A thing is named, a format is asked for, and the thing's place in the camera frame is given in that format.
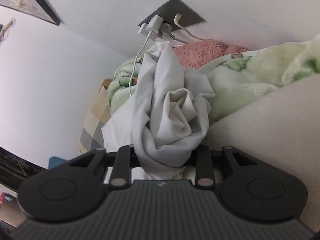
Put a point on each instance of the brown headboard cushion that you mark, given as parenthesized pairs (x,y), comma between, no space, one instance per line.
(105,84)

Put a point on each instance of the plaid pillow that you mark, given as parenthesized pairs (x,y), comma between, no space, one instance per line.
(91,135)

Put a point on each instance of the green fleece blanket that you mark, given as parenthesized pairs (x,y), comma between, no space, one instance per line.
(236,79)

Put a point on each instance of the white garment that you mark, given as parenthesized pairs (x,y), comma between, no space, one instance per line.
(167,116)

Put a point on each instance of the blue covered chair right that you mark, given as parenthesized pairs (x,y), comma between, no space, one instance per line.
(55,161)

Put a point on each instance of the beige cloth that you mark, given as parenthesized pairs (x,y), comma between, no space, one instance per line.
(282,129)

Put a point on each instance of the white charger plug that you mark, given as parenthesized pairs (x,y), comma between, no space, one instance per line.
(151,29)

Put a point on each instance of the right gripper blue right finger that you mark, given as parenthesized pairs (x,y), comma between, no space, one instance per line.
(201,160)

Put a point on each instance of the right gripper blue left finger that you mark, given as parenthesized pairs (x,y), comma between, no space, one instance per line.
(125,160)

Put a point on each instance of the grey wall socket plate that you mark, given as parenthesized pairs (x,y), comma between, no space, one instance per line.
(170,9)

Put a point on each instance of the leaf painting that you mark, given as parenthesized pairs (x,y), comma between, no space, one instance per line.
(36,8)

